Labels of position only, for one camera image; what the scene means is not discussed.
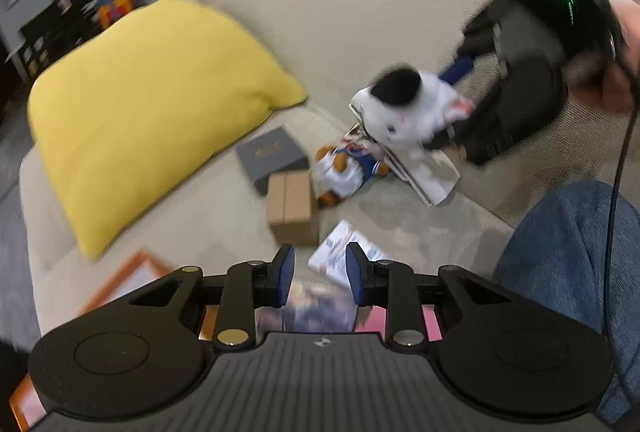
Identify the white plush toy black head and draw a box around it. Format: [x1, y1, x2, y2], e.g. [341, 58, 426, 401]
[349, 65, 474, 157]

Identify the white printed packet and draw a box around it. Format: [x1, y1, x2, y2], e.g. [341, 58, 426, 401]
[307, 220, 388, 288]

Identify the brown cardboard box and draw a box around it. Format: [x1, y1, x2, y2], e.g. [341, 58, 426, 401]
[266, 170, 320, 247]

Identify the orange storage box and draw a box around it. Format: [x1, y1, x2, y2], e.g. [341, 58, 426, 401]
[9, 250, 170, 431]

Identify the blue jeans leg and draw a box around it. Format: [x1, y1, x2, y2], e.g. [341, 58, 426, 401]
[492, 181, 639, 431]

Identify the pink packet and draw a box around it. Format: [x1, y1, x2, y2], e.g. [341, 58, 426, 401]
[355, 305, 442, 342]

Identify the white book stack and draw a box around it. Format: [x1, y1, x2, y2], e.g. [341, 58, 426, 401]
[348, 104, 460, 207]

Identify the beige sofa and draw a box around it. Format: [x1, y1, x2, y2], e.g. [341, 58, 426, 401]
[20, 0, 627, 331]

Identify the dark grey flat box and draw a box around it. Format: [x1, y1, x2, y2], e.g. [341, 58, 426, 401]
[234, 126, 309, 196]

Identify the brown bear plush toy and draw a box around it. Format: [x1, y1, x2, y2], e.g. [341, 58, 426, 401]
[311, 140, 390, 208]

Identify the yellow cushion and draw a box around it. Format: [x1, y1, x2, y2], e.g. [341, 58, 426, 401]
[27, 0, 307, 259]

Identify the dark dining furniture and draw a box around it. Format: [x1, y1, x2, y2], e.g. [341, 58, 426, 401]
[6, 0, 137, 84]

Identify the black cable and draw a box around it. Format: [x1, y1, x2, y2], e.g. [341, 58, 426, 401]
[602, 81, 640, 343]

